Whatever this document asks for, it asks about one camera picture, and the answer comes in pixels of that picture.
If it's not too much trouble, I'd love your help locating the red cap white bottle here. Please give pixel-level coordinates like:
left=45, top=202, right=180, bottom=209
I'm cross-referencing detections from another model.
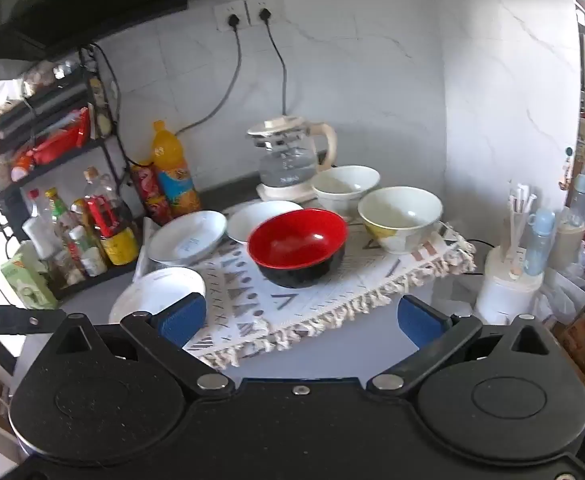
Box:
left=22, top=189, right=66, bottom=261

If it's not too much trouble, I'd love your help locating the grey power cable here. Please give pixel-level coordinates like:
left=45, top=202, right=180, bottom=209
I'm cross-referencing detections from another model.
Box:
left=172, top=14, right=243, bottom=136

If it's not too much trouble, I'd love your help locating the yellow label soy sauce bottle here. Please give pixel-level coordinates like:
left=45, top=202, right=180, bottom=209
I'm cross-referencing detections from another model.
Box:
left=83, top=167, right=140, bottom=267

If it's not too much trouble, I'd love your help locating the black range hood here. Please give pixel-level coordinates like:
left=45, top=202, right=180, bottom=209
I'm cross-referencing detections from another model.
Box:
left=0, top=0, right=260, bottom=63

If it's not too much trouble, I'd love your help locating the large white bowl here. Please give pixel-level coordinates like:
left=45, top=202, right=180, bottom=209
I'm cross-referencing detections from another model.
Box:
left=147, top=210, right=228, bottom=267

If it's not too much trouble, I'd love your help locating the white wall socket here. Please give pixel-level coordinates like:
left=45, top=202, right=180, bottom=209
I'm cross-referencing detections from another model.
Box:
left=214, top=1, right=247, bottom=32
left=245, top=0, right=276, bottom=26

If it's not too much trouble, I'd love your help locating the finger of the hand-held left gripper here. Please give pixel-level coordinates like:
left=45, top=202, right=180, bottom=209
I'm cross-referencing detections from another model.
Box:
left=0, top=305, right=68, bottom=336

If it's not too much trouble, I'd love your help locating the blue baby bottle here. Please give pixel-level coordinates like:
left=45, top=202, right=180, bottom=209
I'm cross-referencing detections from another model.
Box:
left=523, top=210, right=557, bottom=277

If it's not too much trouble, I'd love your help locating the patterned fringed table mat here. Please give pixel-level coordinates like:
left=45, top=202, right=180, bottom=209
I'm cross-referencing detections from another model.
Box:
left=182, top=220, right=477, bottom=372

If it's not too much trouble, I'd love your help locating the bundle of white straws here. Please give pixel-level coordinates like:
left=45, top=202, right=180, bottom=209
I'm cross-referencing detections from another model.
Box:
left=507, top=180, right=538, bottom=281

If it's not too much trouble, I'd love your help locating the green carton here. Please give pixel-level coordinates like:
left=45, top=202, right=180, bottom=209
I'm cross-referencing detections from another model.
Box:
left=1, top=242, right=59, bottom=310

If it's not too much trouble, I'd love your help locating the white canister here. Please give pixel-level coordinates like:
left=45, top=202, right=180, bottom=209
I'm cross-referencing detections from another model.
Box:
left=475, top=245, right=543, bottom=326

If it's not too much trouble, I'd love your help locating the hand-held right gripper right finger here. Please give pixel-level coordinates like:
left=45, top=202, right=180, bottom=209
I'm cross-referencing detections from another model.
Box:
left=367, top=296, right=554, bottom=397

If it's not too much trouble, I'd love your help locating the white footed bowl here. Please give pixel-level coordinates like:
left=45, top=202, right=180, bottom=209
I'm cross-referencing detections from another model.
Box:
left=311, top=165, right=381, bottom=213

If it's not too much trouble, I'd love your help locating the black spice rack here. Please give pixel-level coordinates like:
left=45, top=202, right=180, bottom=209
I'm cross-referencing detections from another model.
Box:
left=0, top=45, right=140, bottom=306

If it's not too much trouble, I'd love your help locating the red and black bowl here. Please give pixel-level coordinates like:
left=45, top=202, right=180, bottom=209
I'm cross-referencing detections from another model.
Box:
left=247, top=208, right=348, bottom=289

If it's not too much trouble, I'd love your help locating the glass electric kettle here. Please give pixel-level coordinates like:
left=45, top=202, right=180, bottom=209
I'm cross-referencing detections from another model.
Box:
left=246, top=116, right=338, bottom=188

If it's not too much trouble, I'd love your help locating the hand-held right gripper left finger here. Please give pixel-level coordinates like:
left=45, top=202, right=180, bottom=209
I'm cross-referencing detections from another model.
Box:
left=52, top=292, right=234, bottom=402

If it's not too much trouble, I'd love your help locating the clear bottle blue cap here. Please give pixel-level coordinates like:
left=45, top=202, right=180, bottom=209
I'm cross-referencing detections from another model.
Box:
left=565, top=174, right=585, bottom=226

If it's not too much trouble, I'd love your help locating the red snack packet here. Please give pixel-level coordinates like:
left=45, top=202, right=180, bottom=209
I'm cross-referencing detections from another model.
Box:
left=130, top=160, right=173, bottom=226
left=32, top=107, right=90, bottom=166

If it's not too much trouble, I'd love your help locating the white plate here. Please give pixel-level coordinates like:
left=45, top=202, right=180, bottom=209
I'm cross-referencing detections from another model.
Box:
left=108, top=267, right=207, bottom=325
left=226, top=200, right=304, bottom=246

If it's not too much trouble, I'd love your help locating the cardboard box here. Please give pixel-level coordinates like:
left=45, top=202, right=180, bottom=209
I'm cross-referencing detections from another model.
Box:
left=553, top=312, right=585, bottom=386

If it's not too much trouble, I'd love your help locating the glass jar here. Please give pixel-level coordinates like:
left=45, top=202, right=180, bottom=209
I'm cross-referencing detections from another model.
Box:
left=47, top=250, right=86, bottom=291

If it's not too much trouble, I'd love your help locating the cream patterned bowl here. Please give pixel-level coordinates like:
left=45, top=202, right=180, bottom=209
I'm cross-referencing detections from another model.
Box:
left=357, top=186, right=444, bottom=256

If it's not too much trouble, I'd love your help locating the black power cable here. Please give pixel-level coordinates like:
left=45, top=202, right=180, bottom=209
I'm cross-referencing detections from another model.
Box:
left=258, top=7, right=289, bottom=117

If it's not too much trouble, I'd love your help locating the orange soda bottle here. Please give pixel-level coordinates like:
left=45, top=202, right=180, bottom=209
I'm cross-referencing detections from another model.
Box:
left=151, top=120, right=202, bottom=218

